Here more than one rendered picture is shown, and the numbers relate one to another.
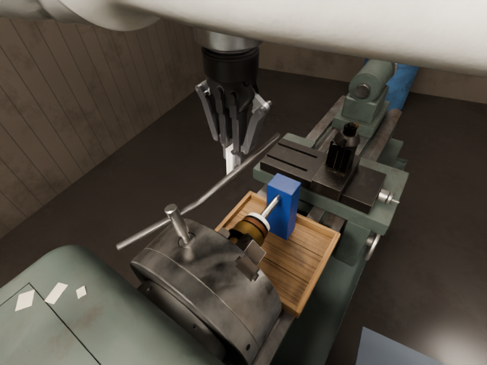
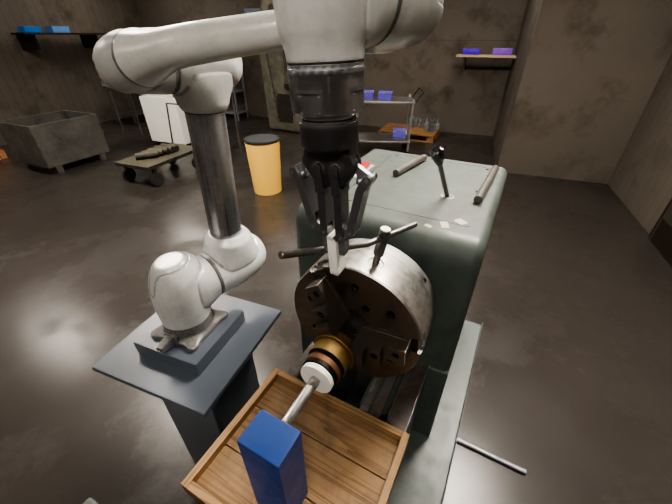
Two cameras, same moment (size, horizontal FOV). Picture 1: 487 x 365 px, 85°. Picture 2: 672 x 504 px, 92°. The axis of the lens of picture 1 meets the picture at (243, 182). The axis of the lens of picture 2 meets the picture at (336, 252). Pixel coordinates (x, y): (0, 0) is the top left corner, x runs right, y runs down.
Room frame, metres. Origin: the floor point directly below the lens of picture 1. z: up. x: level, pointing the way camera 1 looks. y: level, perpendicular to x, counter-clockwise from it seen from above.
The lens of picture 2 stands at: (0.80, -0.06, 1.62)
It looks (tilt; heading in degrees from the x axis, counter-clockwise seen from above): 34 degrees down; 171
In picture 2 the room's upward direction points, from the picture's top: straight up
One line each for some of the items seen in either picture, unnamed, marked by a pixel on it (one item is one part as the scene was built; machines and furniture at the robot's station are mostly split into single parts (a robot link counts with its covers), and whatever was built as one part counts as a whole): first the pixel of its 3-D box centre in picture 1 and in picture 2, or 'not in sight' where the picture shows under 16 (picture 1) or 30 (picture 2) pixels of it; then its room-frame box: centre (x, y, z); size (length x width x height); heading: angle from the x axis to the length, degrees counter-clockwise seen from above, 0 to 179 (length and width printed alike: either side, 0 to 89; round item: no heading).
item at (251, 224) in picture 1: (246, 237); (330, 357); (0.37, 0.00, 1.08); 0.09 x 0.09 x 0.09; 52
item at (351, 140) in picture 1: (348, 136); not in sight; (0.69, -0.35, 1.13); 0.08 x 0.08 x 0.03
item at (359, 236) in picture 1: (366, 224); not in sight; (0.63, -0.49, 0.73); 0.27 x 0.12 x 0.27; 142
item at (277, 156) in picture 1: (319, 171); not in sight; (0.73, -0.30, 0.95); 0.43 x 0.18 x 0.04; 52
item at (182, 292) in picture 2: not in sight; (181, 286); (-0.06, -0.41, 0.97); 0.18 x 0.16 x 0.22; 131
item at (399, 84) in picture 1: (389, 69); not in sight; (2.81, -1.65, 0.41); 0.55 x 0.55 x 0.82
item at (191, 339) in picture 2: not in sight; (184, 323); (-0.04, -0.43, 0.83); 0.22 x 0.18 x 0.06; 150
